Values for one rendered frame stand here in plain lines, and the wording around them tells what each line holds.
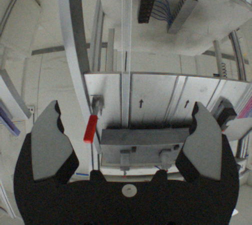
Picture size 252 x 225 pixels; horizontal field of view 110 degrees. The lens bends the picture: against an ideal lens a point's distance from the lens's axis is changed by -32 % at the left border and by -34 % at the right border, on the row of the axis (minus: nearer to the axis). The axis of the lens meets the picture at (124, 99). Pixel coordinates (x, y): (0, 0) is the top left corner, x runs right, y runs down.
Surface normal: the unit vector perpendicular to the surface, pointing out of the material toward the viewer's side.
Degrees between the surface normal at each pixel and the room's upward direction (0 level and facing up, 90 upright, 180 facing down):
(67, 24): 43
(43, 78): 90
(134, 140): 133
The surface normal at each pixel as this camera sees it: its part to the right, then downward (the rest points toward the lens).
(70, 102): 0.00, -0.06
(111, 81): 0.00, 0.69
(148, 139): 0.00, -0.73
